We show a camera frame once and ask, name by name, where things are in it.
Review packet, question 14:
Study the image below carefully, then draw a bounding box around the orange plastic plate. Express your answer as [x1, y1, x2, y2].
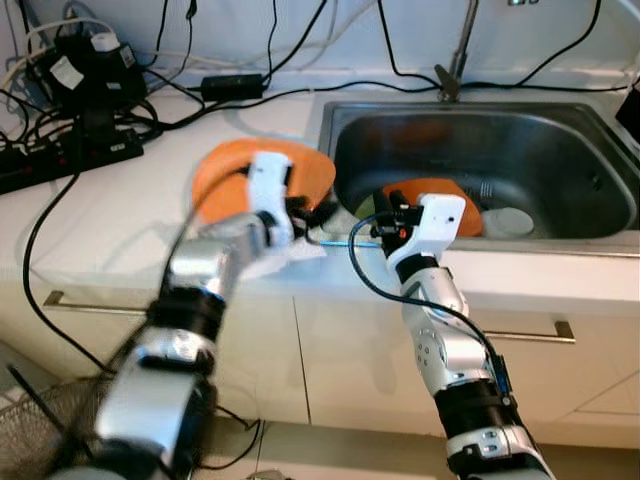
[190, 138, 337, 229]

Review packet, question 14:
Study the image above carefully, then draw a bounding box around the orange plastic bowl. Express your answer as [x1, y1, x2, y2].
[380, 177, 487, 239]

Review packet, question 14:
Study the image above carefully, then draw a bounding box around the white kitchen base cabinet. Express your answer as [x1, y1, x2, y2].
[0, 275, 640, 446]

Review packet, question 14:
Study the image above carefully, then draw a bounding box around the small white bowl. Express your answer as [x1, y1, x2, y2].
[482, 205, 537, 239]

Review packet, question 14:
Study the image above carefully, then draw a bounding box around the chrome gooseneck faucet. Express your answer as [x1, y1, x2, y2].
[435, 0, 483, 103]

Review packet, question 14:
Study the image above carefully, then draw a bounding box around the stainless steel sink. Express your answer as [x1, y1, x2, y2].
[318, 95, 640, 253]

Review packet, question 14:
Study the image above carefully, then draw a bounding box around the black adapter with white label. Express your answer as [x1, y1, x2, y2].
[30, 32, 148, 113]

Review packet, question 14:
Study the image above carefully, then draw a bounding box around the black power strip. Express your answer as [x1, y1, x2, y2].
[0, 130, 146, 196]

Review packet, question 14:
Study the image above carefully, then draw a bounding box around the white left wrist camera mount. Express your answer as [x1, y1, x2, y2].
[245, 150, 298, 249]

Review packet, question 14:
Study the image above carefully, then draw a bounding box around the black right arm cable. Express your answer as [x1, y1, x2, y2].
[348, 213, 511, 401]

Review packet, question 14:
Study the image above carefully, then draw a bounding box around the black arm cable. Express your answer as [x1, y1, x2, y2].
[170, 165, 251, 261]
[348, 213, 511, 401]

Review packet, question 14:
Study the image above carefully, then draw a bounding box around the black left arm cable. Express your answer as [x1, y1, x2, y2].
[170, 165, 251, 261]

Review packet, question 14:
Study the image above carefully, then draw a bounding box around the black power cable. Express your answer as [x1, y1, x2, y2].
[22, 170, 111, 376]
[375, 0, 446, 91]
[462, 0, 603, 91]
[262, 0, 329, 79]
[140, 80, 446, 131]

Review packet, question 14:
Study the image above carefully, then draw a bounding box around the metal drawer handle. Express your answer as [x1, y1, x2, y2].
[45, 290, 161, 313]
[480, 320, 577, 344]

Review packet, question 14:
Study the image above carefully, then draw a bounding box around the wire mesh basket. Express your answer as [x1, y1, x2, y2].
[0, 375, 116, 480]

